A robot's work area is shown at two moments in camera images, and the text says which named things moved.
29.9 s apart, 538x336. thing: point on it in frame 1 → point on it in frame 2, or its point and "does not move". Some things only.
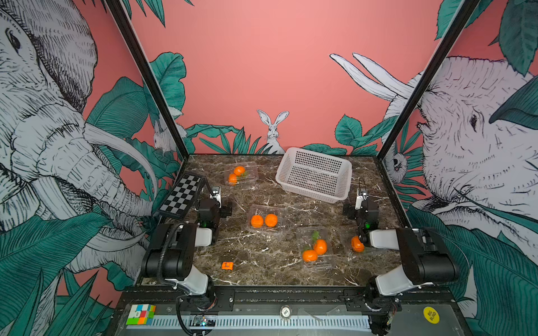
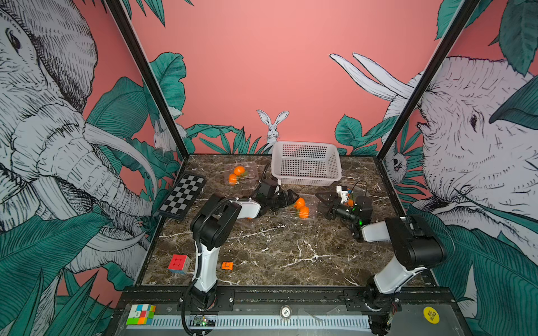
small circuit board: [204, 320] does not move
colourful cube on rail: [141, 314] does not move
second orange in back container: [232, 179] does not move
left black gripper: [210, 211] → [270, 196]
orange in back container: [239, 170] does not move
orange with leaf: [320, 247] → [300, 203]
